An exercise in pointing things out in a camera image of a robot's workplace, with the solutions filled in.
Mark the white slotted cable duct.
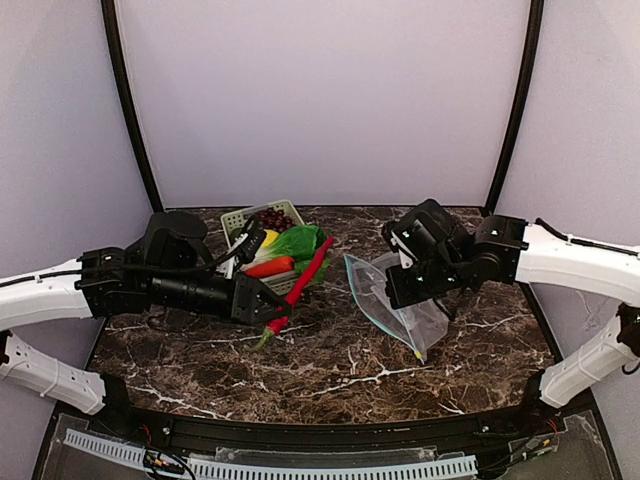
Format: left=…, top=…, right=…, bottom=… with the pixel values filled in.
left=64, top=428, right=478, bottom=480

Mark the orange red chili pepper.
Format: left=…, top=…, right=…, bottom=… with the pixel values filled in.
left=245, top=256, right=295, bottom=279

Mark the green bok choy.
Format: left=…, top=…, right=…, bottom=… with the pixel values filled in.
left=244, top=225, right=328, bottom=272

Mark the black curved front rail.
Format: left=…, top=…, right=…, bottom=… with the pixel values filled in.
left=89, top=407, right=551, bottom=461

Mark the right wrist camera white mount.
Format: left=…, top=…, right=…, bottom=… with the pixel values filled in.
left=382, top=221, right=424, bottom=269

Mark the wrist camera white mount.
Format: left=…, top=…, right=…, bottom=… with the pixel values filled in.
left=217, top=225, right=266, bottom=279
left=382, top=221, right=424, bottom=269

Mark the clear zip top bag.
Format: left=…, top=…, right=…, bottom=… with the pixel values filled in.
left=343, top=251, right=450, bottom=365

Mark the dark red grapes bunch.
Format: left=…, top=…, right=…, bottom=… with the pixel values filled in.
left=257, top=207, right=295, bottom=233

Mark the black frame post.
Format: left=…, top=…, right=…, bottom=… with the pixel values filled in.
left=100, top=0, right=164, bottom=213
left=481, top=0, right=545, bottom=216

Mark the right black frame post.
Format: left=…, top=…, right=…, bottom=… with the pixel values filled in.
left=481, top=0, right=545, bottom=216

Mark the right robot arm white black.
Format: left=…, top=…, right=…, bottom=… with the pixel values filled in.
left=383, top=212, right=639, bottom=416

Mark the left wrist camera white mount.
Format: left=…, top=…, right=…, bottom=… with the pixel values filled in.
left=217, top=225, right=266, bottom=279

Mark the left black frame post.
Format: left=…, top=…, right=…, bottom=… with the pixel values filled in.
left=100, top=0, right=164, bottom=213

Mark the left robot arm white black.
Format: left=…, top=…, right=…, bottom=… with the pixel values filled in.
left=1, top=211, right=291, bottom=419

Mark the beige plastic basket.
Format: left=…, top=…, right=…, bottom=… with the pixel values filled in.
left=221, top=199, right=306, bottom=295

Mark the yellow lemon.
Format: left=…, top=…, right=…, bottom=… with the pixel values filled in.
left=261, top=229, right=279, bottom=248

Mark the long red chili pepper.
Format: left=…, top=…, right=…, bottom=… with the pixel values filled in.
left=244, top=236, right=335, bottom=352

